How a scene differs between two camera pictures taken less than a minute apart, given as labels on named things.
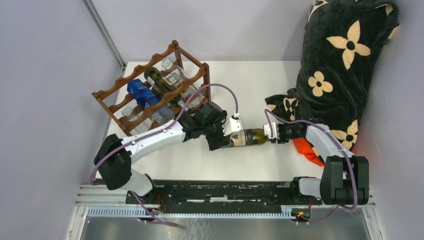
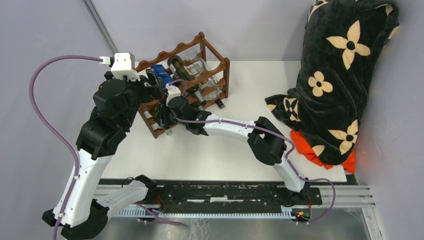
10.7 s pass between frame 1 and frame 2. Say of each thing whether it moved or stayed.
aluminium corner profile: stayed
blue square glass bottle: moved
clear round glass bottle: moved
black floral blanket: stayed
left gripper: moved
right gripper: moved
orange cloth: stayed
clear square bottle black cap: moved
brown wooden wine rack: moved
